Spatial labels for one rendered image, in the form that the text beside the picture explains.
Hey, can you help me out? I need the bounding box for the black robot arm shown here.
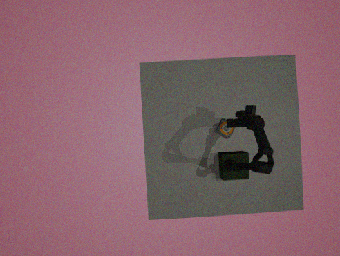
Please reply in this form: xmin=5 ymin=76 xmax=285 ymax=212
xmin=225 ymin=105 xmax=274 ymax=174

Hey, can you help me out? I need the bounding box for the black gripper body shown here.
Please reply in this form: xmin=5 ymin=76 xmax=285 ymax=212
xmin=227 ymin=118 xmax=244 ymax=128

